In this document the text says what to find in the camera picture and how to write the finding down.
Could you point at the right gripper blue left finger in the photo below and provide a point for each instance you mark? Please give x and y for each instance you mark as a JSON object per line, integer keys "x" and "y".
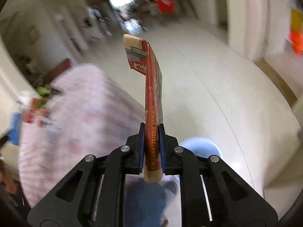
{"x": 141, "y": 146}

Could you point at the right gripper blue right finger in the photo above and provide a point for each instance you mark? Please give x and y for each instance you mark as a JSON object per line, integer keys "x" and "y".
{"x": 162, "y": 144}

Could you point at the red beige snack box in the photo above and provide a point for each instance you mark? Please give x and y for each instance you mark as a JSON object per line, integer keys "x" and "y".
{"x": 142, "y": 59}

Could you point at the blue plastic trash bucket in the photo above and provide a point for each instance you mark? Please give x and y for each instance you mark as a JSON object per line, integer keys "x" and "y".
{"x": 201, "y": 146}

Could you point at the pink checkered tablecloth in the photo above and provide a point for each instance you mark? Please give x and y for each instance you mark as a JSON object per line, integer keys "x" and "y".
{"x": 92, "y": 115}

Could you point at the blue jeans leg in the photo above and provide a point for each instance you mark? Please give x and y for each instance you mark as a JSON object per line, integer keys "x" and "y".
{"x": 144, "y": 204}

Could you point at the dark red bench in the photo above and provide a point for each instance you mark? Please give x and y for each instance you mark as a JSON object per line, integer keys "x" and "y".
{"x": 57, "y": 70}

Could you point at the orange plastic crate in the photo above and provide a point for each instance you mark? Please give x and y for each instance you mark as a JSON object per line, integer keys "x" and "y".
{"x": 296, "y": 41}

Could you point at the yellow box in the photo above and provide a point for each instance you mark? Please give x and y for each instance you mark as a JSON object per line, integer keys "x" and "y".
{"x": 296, "y": 19}

